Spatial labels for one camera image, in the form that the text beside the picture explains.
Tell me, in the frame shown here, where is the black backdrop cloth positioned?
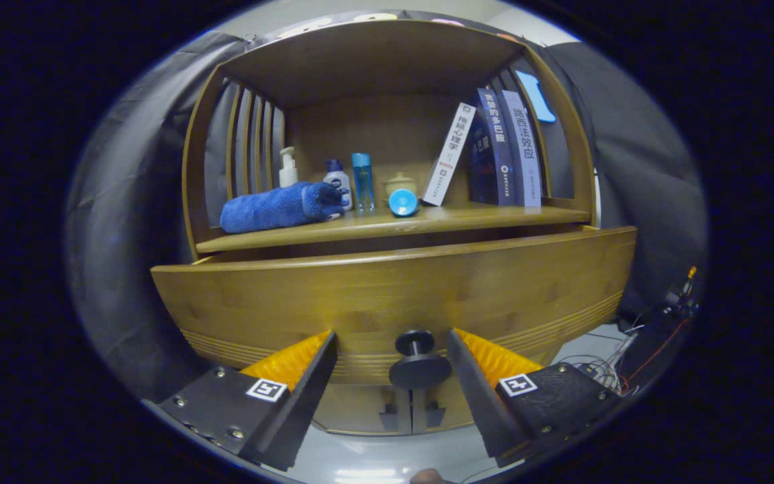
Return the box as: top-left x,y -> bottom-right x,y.
64,10 -> 709,404

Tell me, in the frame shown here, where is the dark blue book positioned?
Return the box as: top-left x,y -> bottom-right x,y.
468,87 -> 517,206

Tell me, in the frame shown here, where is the blue and white tube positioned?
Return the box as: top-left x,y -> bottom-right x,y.
388,189 -> 419,217

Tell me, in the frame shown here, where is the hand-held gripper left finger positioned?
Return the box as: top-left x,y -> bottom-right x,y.
142,329 -> 339,473

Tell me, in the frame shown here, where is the wooden cabinet door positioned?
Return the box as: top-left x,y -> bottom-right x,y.
414,376 -> 482,432
313,385 -> 411,434

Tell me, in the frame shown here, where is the clear blue bottle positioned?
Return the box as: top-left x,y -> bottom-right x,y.
351,153 -> 376,214

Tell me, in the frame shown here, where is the beige lidded teacup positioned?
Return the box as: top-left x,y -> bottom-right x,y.
382,172 -> 419,202

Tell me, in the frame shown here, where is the black device with orange tip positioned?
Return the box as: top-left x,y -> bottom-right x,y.
662,266 -> 700,320

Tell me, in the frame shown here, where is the white book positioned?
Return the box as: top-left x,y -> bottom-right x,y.
421,102 -> 478,207

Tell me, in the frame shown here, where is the black drawer knob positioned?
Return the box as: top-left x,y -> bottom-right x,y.
388,329 -> 453,391

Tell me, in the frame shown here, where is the wooden drawer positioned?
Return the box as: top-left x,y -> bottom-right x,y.
150,225 -> 638,387

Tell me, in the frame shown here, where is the white pump bottle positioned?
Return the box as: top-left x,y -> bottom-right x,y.
278,147 -> 299,188

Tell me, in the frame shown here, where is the white bottle with blue cap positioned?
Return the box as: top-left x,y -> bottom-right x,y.
322,159 -> 354,212

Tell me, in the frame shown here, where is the blue folded towel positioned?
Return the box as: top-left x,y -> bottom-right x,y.
220,181 -> 350,235

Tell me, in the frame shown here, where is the wooden countertop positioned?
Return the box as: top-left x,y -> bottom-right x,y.
196,202 -> 593,255

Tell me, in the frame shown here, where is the pale lavender book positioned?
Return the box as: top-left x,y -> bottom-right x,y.
500,90 -> 544,208

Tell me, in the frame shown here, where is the wooden cabinet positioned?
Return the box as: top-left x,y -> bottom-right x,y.
182,19 -> 596,436

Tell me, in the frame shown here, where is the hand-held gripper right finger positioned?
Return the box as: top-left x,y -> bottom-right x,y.
446,328 -> 624,469

